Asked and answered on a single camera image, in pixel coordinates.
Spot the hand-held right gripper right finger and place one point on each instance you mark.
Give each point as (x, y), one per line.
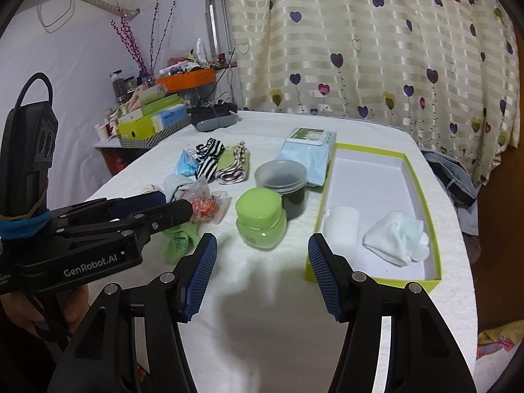
(323, 278)

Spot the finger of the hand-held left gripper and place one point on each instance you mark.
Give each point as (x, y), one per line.
(139, 204)
(168, 213)

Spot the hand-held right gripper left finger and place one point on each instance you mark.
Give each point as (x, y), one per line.
(200, 278)

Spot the pale blue sock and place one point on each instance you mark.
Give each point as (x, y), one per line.
(176, 186)

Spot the bright green sock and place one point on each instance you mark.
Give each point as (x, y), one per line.
(180, 243)

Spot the clear orange snack packet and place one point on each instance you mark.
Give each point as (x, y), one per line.
(208, 204)

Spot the blue face mask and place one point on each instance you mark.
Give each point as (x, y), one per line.
(186, 163)

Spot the black white striped sock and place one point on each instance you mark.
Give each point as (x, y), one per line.
(209, 148)
(208, 170)

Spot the green-edged white cardboard box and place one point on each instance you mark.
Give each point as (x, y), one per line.
(368, 180)

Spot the person's left hand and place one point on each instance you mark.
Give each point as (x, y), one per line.
(45, 311)

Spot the white rolled cloth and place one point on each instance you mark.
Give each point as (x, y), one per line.
(342, 227)

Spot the green cardboard box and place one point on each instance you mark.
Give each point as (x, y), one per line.
(139, 123)

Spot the red white patterned cloth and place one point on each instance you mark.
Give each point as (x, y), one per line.
(233, 163)

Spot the green oval lid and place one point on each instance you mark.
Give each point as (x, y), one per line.
(260, 219)

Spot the white blue box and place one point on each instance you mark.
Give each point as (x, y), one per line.
(170, 118)

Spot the grey power strip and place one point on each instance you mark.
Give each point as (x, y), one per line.
(215, 119)

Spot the pink cloth bundle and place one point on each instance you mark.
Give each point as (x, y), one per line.
(145, 95)

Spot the grey translucent jar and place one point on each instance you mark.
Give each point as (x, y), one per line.
(280, 176)

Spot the light blue packet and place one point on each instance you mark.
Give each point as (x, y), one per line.
(315, 163)

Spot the glass jar dark lid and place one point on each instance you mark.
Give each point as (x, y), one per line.
(117, 86)

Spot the orange basket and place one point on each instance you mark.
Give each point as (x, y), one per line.
(188, 81)

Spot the green white wipes pack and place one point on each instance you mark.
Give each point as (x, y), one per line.
(313, 136)

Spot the dried purple branches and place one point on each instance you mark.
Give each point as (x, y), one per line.
(137, 49)

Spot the blue jeans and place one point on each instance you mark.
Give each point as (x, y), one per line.
(450, 176)

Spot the white bottle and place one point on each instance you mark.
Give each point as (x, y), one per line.
(200, 51)

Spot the wooden wardrobe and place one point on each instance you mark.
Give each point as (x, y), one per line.
(499, 233)

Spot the colourful printed cloth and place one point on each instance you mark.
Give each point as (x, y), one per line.
(495, 348)

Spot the heart print curtain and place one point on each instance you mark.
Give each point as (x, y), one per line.
(348, 49)

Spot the window frame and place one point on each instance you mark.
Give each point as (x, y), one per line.
(215, 20)

